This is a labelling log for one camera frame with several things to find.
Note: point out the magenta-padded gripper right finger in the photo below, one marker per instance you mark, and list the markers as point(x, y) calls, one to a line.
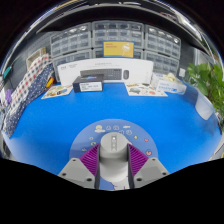
point(151, 170)

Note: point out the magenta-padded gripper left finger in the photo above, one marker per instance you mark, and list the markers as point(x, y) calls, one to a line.
point(75, 171)

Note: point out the white computer mouse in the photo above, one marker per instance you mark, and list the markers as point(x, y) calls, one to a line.
point(113, 160)

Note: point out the round blue bunny mouse pad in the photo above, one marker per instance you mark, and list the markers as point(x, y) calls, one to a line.
point(85, 140)

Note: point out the printed sticker sheet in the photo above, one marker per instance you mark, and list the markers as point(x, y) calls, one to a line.
point(57, 91)
point(145, 90)

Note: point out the navy dotted fabric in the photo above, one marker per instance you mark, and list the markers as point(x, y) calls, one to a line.
point(23, 106)

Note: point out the white and blue glove box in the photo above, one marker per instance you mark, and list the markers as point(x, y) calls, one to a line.
point(168, 86)

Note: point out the small black box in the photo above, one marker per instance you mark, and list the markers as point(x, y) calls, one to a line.
point(88, 85)

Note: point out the cream crumpled glove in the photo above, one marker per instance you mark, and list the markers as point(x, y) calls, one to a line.
point(170, 77)

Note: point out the white keyboard packaging box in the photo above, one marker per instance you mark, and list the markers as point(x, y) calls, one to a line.
point(140, 71)

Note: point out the red white checked fabric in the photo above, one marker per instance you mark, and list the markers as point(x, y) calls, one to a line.
point(31, 76)

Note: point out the green plant in white pot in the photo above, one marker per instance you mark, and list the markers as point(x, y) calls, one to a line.
point(210, 83)

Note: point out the yellow and blue box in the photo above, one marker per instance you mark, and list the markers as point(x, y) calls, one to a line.
point(118, 49)

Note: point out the white wall socket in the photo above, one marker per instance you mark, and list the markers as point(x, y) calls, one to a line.
point(182, 72)

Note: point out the light wooden frame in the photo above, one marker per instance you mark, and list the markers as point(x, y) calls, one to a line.
point(36, 57)

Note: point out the dark wall shelf unit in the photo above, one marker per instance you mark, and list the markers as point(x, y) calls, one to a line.
point(100, 15)

